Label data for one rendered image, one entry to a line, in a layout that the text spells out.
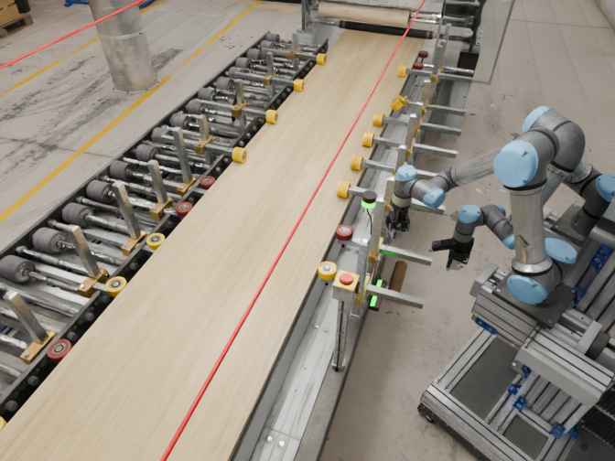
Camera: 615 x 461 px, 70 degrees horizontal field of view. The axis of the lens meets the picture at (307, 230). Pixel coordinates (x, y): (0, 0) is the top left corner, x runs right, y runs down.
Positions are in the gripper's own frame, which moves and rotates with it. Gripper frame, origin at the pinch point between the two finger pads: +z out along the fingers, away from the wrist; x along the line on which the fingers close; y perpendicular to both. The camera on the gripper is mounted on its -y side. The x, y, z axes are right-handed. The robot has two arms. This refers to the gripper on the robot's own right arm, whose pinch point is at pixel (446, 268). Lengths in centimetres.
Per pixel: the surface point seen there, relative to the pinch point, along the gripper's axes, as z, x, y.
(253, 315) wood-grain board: -8, -57, -67
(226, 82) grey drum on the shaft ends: -2, 132, -179
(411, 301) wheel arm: -3.2, -26.5, -11.4
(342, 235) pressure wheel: -8.1, -3.8, -47.6
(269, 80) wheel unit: -13, 123, -139
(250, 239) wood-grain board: -7, -20, -87
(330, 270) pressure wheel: -8, -26, -46
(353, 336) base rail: 13, -40, -31
